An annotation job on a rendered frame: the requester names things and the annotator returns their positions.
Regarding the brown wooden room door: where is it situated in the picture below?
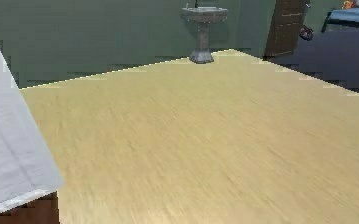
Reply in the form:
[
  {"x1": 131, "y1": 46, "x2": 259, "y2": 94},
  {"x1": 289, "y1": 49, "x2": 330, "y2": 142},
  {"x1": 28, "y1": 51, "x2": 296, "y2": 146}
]
[{"x1": 264, "y1": 0, "x2": 311, "y2": 58}]

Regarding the bed with white sheet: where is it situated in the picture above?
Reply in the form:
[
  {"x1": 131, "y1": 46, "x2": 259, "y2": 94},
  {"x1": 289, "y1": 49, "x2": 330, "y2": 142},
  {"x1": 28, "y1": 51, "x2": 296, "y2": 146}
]
[{"x1": 0, "y1": 24, "x2": 65, "y2": 224}]

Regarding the grey pedestal sink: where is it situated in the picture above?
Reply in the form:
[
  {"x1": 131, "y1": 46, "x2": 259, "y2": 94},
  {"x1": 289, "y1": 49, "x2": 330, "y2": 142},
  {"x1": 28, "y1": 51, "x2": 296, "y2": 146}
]
[{"x1": 181, "y1": 3, "x2": 229, "y2": 65}]

